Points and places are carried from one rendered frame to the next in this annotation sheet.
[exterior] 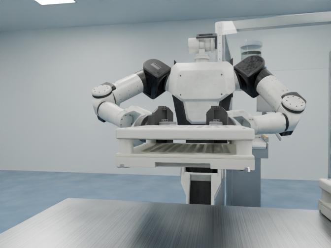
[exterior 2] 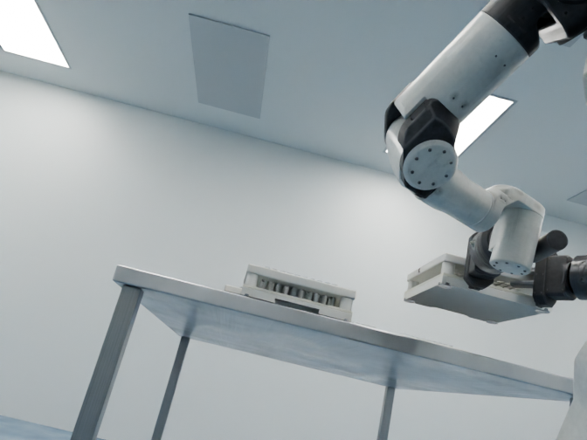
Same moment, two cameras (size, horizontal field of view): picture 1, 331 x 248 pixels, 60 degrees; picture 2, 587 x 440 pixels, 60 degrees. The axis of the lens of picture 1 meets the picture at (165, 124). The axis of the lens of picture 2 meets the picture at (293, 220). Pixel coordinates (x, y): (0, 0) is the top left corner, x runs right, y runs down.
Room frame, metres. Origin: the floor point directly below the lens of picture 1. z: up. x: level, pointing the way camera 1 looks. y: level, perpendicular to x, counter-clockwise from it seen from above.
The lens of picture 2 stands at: (1.65, -0.74, 0.68)
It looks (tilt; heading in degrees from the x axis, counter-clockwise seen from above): 18 degrees up; 167
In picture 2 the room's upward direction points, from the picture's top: 14 degrees clockwise
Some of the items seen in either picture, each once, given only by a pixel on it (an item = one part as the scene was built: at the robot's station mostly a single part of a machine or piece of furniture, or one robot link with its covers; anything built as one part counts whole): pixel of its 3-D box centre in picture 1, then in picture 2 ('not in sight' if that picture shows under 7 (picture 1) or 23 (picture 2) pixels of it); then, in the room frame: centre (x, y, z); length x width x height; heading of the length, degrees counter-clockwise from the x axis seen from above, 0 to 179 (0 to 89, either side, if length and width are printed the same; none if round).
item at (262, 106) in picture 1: (264, 97); not in sight; (2.01, -0.70, 1.20); 0.22 x 0.11 x 0.20; 164
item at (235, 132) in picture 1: (188, 131); (473, 280); (0.62, -0.05, 1.02); 0.25 x 0.24 x 0.02; 80
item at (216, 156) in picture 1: (188, 153); (471, 300); (0.62, -0.05, 0.97); 0.24 x 0.24 x 0.02; 80
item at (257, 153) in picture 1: (246, 143); not in sight; (2.60, -0.73, 0.83); 1.30 x 0.29 x 0.10; 164
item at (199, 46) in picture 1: (200, 47); not in sight; (1.24, -0.15, 1.35); 0.10 x 0.07 x 0.09; 80
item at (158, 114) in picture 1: (155, 128); (570, 278); (0.83, 0.03, 1.02); 0.12 x 0.10 x 0.13; 22
